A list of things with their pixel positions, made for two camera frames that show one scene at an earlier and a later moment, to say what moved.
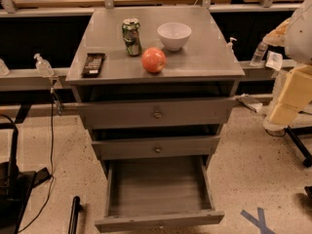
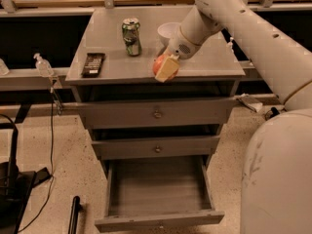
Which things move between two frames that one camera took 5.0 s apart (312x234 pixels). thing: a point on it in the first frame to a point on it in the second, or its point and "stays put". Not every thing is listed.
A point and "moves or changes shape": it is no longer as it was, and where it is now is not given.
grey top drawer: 156,113 stays put
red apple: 153,59 moves or changes shape
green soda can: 131,31 stays put
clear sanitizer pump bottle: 43,65 stays put
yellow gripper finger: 295,94 to 179,49
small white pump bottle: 230,45 stays put
